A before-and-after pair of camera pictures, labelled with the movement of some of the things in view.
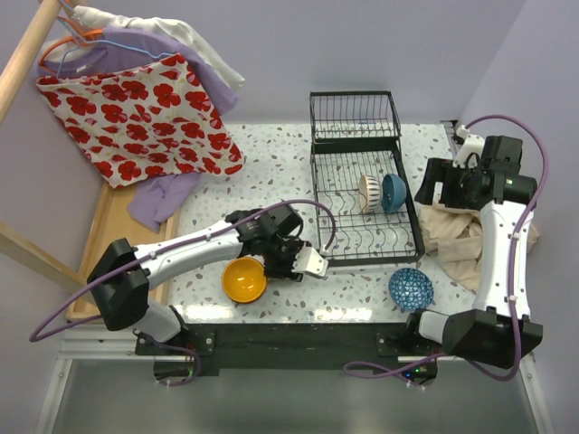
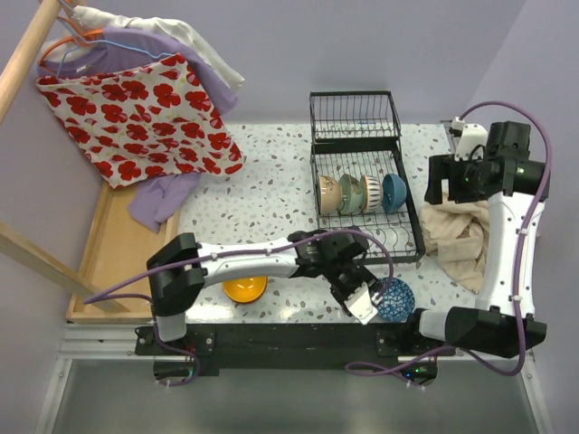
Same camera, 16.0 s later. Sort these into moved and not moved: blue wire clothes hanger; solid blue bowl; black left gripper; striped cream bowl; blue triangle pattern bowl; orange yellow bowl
Moved: black left gripper; blue triangle pattern bowl
Not moved: solid blue bowl; blue wire clothes hanger; striped cream bowl; orange yellow bowl
